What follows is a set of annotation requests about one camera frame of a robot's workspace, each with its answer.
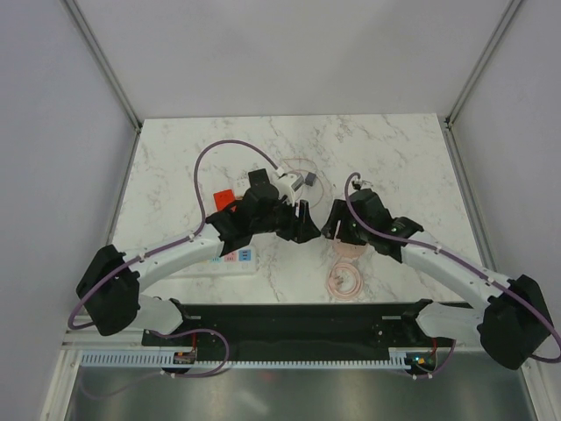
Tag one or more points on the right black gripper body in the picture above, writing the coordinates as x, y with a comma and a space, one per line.
349, 231

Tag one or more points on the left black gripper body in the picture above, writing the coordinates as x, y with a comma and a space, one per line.
282, 221

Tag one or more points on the pink round disc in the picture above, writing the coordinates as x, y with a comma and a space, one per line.
348, 251

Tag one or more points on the grey USB charger block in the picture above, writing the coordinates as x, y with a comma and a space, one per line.
310, 179

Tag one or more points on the white cube plug tiger print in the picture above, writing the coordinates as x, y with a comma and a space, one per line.
240, 186

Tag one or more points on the white power strip coloured sockets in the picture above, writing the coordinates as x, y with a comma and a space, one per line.
241, 262

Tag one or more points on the red cube plug adapter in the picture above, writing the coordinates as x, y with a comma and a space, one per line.
225, 200

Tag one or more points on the black cube plug adapter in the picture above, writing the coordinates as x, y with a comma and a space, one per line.
258, 179

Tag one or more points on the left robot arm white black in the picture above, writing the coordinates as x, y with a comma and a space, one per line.
112, 288

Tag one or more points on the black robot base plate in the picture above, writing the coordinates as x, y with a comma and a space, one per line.
298, 330

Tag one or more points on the grey slotted cable duct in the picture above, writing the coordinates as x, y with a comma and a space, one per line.
394, 359

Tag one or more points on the aluminium rail bar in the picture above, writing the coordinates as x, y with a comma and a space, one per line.
90, 339

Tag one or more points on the left aluminium frame post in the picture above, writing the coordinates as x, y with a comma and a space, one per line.
92, 43

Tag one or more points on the aluminium frame post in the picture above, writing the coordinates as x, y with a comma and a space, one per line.
92, 43
492, 45

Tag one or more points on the right aluminium frame post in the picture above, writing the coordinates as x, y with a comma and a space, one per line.
492, 45

